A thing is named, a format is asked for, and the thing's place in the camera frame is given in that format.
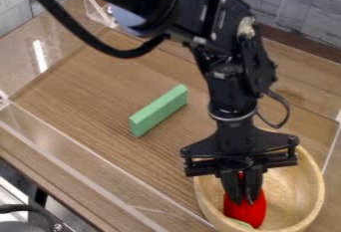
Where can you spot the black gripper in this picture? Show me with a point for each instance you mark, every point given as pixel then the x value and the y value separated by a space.
pixel 239 146

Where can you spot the red plush strawberry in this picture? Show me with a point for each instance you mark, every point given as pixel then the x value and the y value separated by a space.
pixel 247 212

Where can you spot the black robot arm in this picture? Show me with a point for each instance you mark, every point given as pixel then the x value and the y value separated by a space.
pixel 219 31

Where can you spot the wooden bowl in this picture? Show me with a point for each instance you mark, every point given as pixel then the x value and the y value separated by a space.
pixel 294 193

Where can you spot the green rectangular block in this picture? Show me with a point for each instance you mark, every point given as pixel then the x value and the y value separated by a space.
pixel 155 112

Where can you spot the black table leg mount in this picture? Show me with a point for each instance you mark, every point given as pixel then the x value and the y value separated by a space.
pixel 25 217

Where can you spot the clear acrylic corner bracket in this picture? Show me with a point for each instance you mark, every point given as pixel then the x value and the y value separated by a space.
pixel 99 12

